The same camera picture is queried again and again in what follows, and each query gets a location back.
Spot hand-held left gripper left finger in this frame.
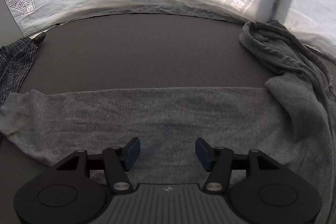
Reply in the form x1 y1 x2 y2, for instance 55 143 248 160
50 137 141 194

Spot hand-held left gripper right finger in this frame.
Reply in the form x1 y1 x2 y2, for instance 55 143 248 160
195 137 287 192

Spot grey shirt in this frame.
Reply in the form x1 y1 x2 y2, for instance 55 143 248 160
0 20 336 224

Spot blue plaid shirt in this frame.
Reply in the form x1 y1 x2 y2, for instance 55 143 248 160
0 32 47 107

